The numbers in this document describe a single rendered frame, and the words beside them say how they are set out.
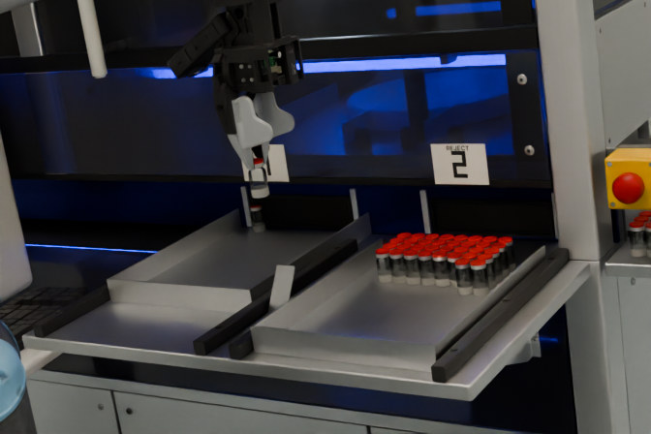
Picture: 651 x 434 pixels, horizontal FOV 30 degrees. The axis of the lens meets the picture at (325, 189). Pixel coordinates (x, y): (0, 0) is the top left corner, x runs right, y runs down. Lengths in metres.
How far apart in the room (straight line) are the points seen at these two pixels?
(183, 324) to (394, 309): 0.30
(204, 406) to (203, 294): 0.50
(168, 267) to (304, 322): 0.38
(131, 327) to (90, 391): 0.65
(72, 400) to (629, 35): 1.25
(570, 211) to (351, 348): 0.41
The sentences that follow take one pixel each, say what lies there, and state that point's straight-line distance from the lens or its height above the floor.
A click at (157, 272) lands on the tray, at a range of 1.91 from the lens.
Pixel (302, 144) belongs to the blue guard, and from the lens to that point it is 1.87.
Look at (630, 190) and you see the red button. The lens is 1.62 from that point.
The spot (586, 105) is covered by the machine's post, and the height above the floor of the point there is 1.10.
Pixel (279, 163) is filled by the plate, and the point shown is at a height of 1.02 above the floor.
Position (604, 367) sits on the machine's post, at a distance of 1.77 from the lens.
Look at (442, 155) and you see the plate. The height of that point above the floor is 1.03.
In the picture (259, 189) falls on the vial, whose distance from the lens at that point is 1.47.
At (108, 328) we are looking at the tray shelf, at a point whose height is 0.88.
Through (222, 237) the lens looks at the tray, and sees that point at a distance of 2.04.
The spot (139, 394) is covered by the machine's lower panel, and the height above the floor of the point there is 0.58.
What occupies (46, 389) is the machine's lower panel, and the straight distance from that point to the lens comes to 2.44.
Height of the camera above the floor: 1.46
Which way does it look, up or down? 15 degrees down
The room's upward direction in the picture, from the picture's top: 9 degrees counter-clockwise
